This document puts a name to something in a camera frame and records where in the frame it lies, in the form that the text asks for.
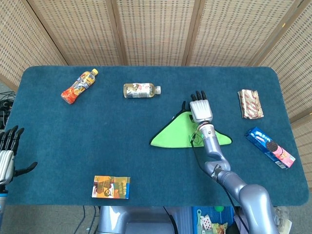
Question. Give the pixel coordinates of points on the orange drink bottle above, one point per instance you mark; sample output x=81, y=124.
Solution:
x=78, y=87

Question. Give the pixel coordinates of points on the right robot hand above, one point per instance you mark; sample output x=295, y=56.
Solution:
x=201, y=111

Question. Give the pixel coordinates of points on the pale tea bottle white cap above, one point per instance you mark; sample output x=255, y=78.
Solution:
x=137, y=90

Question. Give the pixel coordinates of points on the clear plastic bag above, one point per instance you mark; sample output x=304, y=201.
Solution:
x=284, y=218

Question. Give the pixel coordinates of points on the green ball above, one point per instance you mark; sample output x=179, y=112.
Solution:
x=218, y=208

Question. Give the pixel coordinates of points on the woven folding screen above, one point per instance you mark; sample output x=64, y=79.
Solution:
x=156, y=31

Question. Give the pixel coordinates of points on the blue table cloth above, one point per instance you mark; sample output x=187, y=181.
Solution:
x=97, y=134

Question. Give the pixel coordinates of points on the grey microfibre cloth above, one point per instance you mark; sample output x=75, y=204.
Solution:
x=175, y=134

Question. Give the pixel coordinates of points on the blue plastic basket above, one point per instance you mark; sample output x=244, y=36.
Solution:
x=207, y=212

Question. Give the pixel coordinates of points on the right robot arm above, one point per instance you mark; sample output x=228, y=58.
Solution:
x=253, y=200

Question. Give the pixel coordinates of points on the beige red-print snack wrapper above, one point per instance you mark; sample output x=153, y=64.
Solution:
x=249, y=104

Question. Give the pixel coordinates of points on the grey robot torso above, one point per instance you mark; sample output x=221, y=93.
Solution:
x=122, y=219

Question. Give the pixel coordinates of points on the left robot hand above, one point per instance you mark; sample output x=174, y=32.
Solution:
x=6, y=161

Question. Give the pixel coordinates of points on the yellow snack box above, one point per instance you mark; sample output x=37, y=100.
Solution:
x=109, y=187

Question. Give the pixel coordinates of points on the blue cookie box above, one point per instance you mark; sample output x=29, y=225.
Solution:
x=268, y=146

